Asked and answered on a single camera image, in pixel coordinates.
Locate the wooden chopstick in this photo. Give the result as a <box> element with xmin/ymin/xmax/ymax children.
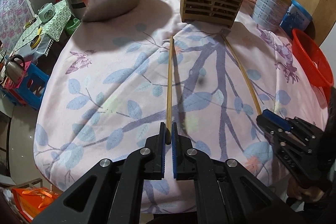
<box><xmin>221</xmin><ymin>34</ymin><xmax>262</xmax><ymax>115</ymax></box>
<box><xmin>166</xmin><ymin>37</ymin><xmax>174</xmax><ymax>145</ymax></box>

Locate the person's right hand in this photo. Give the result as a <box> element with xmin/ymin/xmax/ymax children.
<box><xmin>286</xmin><ymin>177</ymin><xmax>325</xmax><ymax>202</ymax></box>

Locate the red plastic colander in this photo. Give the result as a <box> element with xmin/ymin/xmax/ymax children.
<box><xmin>291</xmin><ymin>28</ymin><xmax>334</xmax><ymax>88</ymax></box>

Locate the pink floral tablecloth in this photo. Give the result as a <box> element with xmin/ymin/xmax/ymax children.
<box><xmin>33</xmin><ymin>0</ymin><xmax>329</xmax><ymax>214</ymax></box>

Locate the blue lidded container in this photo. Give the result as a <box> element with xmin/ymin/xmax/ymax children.
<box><xmin>280</xmin><ymin>0</ymin><xmax>313</xmax><ymax>38</ymax></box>

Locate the milk powder tin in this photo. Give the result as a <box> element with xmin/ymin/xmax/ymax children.
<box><xmin>252</xmin><ymin>0</ymin><xmax>291</xmax><ymax>32</ymax></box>

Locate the orange red bag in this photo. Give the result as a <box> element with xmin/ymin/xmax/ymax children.
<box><xmin>11</xmin><ymin>187</ymin><xmax>60</xmax><ymax>223</ymax></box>

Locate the blue plastic stool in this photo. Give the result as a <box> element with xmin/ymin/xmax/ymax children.
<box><xmin>10</xmin><ymin>61</ymin><xmax>50</xmax><ymax>110</ymax></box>

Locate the green patterned side table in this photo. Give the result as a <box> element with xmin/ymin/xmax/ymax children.
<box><xmin>12</xmin><ymin>0</ymin><xmax>72</xmax><ymax>53</ymax></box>

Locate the metal kettle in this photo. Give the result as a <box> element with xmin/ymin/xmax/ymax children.
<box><xmin>5</xmin><ymin>55</ymin><xmax>25</xmax><ymax>85</ymax></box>

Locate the small green rice cooker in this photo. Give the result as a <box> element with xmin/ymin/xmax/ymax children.
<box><xmin>38</xmin><ymin>3</ymin><xmax>55</xmax><ymax>23</ymax></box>

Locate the floral hanging cloth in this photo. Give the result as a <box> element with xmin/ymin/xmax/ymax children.
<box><xmin>1</xmin><ymin>0</ymin><xmax>34</xmax><ymax>51</ymax></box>

